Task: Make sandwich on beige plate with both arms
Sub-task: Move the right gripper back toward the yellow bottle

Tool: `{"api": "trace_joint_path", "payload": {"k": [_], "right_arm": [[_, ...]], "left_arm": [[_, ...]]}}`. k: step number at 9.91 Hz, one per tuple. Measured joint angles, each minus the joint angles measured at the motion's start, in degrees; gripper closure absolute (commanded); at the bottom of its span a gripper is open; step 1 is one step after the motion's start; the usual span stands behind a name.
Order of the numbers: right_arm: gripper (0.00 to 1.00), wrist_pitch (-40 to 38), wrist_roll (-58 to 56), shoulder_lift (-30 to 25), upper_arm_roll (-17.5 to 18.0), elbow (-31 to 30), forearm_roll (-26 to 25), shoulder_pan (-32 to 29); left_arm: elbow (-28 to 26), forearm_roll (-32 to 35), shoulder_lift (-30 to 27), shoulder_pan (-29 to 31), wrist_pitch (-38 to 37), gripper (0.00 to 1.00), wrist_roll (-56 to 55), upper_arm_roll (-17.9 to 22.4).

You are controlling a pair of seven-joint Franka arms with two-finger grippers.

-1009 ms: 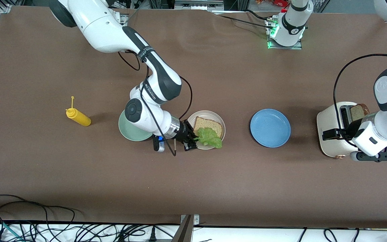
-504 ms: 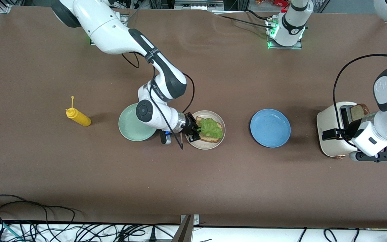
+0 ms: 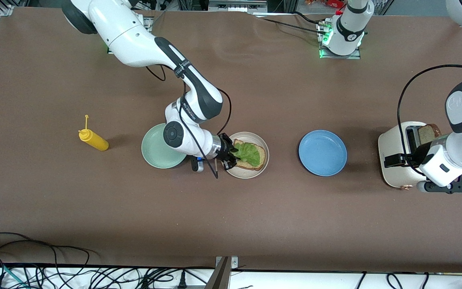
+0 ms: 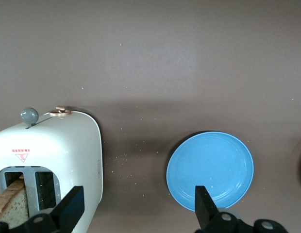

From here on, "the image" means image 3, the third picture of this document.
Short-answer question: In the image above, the brown bread slice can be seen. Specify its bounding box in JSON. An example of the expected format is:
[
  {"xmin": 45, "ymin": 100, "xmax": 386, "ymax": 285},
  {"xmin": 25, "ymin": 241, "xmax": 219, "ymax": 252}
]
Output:
[
  {"xmin": 417, "ymin": 123, "xmax": 442, "ymax": 146},
  {"xmin": 231, "ymin": 139, "xmax": 266, "ymax": 171}
]

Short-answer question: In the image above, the green lettuce leaf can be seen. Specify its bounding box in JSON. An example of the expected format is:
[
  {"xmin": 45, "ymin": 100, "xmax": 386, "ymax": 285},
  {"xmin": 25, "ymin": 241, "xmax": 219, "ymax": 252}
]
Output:
[{"xmin": 231, "ymin": 142, "xmax": 262, "ymax": 167}]

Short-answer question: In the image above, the yellow mustard squeeze bottle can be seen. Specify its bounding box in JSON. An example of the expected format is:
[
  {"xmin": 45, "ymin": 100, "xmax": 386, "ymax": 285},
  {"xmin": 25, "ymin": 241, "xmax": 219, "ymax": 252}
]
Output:
[{"xmin": 78, "ymin": 115, "xmax": 109, "ymax": 152}]

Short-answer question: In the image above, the beige plate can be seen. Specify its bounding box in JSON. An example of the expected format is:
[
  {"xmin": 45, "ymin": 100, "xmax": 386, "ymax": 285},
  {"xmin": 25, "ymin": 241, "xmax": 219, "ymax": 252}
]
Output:
[{"xmin": 225, "ymin": 132, "xmax": 270, "ymax": 179}]

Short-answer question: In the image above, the light green plate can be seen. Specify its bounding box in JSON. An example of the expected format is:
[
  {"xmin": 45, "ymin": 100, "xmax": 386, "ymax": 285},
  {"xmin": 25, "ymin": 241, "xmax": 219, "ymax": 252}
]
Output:
[{"xmin": 141, "ymin": 123, "xmax": 188, "ymax": 169}]

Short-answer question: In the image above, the blue plate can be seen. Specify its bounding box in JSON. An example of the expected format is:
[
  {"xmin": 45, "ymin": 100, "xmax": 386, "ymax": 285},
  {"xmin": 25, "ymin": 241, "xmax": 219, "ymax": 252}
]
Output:
[{"xmin": 298, "ymin": 129, "xmax": 348, "ymax": 177}]

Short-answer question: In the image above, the white toaster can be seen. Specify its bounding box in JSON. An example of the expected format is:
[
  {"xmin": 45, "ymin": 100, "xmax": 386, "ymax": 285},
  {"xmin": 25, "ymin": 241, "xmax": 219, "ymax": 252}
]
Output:
[{"xmin": 378, "ymin": 121, "xmax": 442, "ymax": 190}]

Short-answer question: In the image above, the grey metal box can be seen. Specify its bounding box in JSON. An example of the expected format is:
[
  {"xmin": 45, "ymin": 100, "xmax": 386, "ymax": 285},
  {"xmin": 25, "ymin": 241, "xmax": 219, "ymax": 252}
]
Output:
[{"xmin": 208, "ymin": 0, "xmax": 268, "ymax": 12}]

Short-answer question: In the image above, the red packaged item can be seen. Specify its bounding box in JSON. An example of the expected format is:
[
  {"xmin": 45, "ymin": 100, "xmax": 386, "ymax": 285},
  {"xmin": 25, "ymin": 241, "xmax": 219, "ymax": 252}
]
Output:
[{"xmin": 305, "ymin": 0, "xmax": 346, "ymax": 9}]

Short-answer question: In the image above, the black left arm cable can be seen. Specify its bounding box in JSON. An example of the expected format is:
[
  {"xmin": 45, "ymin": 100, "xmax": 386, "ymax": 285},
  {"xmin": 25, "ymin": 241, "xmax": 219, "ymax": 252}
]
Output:
[{"xmin": 397, "ymin": 64, "xmax": 462, "ymax": 177}]

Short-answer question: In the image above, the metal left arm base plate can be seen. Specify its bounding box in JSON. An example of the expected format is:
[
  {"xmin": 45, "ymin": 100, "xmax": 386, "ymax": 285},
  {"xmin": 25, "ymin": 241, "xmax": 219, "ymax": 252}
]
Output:
[{"xmin": 317, "ymin": 19, "xmax": 362, "ymax": 60}]

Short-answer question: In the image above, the metal table bracket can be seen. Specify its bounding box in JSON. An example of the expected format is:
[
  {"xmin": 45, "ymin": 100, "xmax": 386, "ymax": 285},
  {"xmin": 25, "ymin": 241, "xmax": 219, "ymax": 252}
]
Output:
[{"xmin": 205, "ymin": 256, "xmax": 239, "ymax": 289}]

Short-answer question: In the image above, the black base cable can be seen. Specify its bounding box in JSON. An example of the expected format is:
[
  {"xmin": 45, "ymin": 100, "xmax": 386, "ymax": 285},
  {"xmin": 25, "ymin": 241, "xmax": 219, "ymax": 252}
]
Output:
[{"xmin": 251, "ymin": 11, "xmax": 330, "ymax": 37}]

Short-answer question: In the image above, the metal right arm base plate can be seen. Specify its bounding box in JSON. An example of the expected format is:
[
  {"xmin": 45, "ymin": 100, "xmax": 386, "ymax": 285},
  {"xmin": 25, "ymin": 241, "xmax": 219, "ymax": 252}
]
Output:
[{"xmin": 137, "ymin": 15, "xmax": 153, "ymax": 33}]

